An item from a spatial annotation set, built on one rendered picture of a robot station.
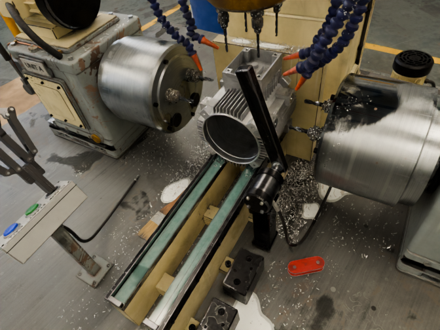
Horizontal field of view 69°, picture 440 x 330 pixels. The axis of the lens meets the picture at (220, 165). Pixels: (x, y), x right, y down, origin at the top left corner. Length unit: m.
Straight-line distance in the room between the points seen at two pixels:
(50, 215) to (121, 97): 0.36
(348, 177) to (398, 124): 0.13
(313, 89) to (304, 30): 0.16
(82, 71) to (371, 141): 0.73
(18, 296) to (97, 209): 0.29
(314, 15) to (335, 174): 0.42
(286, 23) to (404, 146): 0.46
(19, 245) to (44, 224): 0.05
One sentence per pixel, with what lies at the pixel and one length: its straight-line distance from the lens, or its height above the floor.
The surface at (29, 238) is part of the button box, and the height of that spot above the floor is 1.06.
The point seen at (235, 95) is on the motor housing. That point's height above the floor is 1.10.
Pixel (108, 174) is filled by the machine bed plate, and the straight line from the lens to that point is 1.11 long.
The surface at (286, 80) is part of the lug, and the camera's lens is 0.83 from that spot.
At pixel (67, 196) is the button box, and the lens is 0.72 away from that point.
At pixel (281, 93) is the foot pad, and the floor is 1.08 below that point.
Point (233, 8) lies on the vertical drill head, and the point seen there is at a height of 1.30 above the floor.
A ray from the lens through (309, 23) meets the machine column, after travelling 0.91.
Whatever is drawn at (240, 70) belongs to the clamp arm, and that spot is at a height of 1.24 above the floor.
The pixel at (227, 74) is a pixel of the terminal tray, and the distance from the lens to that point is 0.76.
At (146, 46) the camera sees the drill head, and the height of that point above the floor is 1.16.
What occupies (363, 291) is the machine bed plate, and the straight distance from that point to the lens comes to 0.83.
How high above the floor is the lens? 1.55
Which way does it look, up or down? 48 degrees down
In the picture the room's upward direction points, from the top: 10 degrees counter-clockwise
